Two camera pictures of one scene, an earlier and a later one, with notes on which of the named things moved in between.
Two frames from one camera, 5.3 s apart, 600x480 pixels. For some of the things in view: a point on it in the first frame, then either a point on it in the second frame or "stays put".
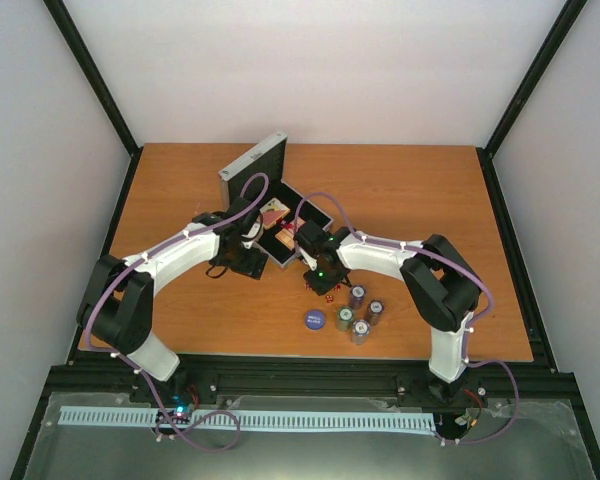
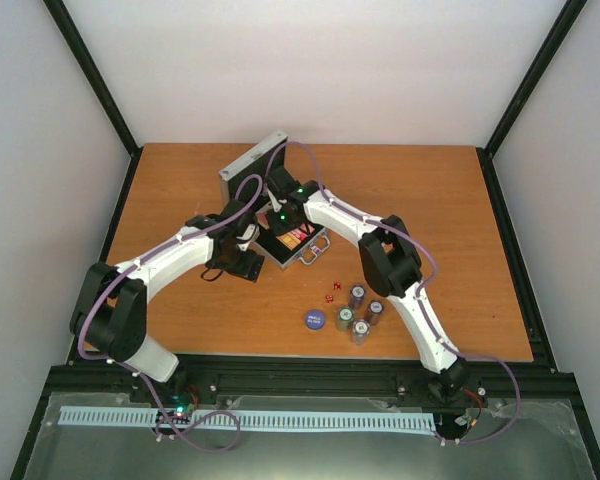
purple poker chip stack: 357,293 stays put
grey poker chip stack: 360,332 stays put
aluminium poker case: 259,180 stays put
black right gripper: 320,287 to 274,225
